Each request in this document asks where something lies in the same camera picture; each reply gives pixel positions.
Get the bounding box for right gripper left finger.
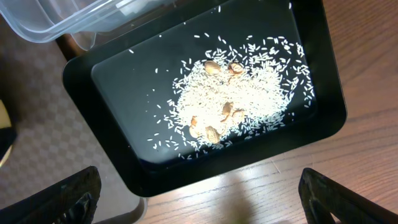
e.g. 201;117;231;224
1;166;101;224

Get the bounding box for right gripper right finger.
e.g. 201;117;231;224
298;168;397;223

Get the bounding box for rice and nut scraps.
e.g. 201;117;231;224
146;1;315;160

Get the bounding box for yellow plate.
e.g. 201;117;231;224
1;100;17;167

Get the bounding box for brown serving tray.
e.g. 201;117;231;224
1;21;147;223

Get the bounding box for black tray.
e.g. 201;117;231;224
62;0;347;197

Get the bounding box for clear plastic bin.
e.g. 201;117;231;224
1;0;174;43

